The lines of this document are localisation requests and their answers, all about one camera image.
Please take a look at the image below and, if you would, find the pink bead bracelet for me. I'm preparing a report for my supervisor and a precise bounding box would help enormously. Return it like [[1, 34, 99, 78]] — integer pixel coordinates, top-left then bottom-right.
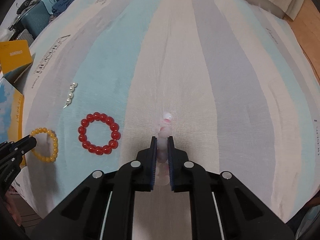
[[154, 110, 174, 186]]

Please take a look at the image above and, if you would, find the yellow bead bracelet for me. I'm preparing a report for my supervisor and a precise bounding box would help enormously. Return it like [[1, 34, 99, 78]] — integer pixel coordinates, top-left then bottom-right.
[[29, 127, 59, 164]]

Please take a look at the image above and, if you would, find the red bead bracelet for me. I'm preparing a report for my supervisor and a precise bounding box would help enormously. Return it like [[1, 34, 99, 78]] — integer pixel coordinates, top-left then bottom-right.
[[77, 112, 122, 156]]

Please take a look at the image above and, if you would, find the white pearl strand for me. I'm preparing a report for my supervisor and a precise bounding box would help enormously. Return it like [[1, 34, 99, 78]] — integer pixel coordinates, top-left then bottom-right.
[[63, 82, 78, 109]]

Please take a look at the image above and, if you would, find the person's left hand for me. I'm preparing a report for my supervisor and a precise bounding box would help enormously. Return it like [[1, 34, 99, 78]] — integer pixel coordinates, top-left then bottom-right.
[[3, 191, 22, 226]]

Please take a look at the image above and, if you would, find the blue yellow cardboard box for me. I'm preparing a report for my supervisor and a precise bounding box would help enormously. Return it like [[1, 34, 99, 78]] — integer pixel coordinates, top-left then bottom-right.
[[1, 40, 33, 142]]

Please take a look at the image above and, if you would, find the striped pastel bed sheet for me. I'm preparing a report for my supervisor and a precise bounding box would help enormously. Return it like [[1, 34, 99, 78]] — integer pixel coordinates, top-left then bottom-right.
[[16, 0, 319, 221]]

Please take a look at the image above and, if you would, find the grey suitcase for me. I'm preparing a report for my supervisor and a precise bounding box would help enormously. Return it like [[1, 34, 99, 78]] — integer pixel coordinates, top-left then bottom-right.
[[1, 27, 34, 46]]

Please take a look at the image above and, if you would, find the teal suitcase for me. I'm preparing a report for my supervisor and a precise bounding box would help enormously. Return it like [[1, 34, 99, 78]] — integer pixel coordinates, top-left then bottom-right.
[[19, 0, 57, 39]]

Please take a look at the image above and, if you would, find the dark blue clothing pile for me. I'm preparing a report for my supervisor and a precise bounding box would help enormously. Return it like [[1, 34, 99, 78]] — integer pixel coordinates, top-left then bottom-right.
[[52, 0, 75, 17]]

